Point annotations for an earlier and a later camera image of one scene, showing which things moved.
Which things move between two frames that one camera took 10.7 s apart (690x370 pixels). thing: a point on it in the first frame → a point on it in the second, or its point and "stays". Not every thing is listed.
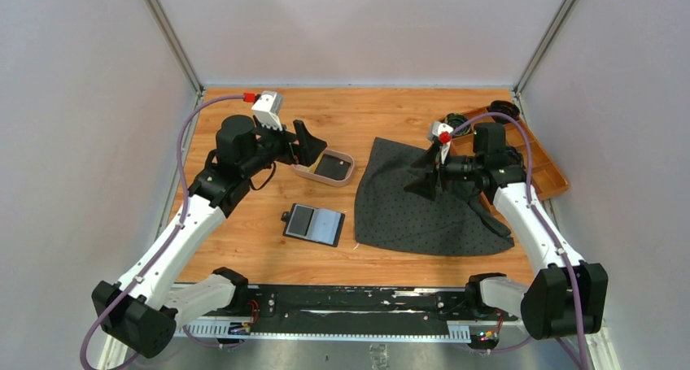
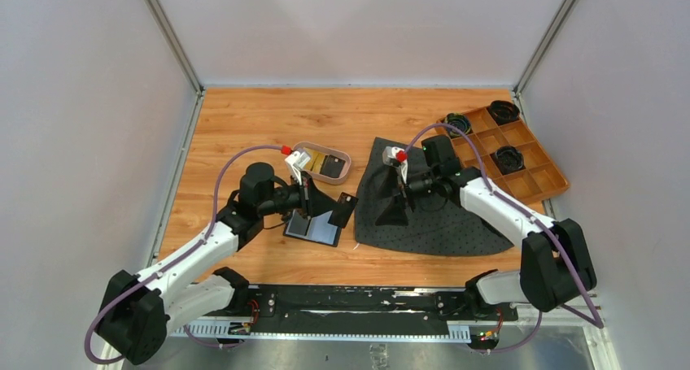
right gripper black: (426, 185) → (395, 215)
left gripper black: (310, 145) → (315, 202)
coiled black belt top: (504, 107) stays
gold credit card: (312, 167) stays
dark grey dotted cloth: (387, 217) stays
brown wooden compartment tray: (547, 176) stays
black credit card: (300, 220) → (342, 210)
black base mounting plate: (353, 307) stays
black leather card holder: (313, 224) stays
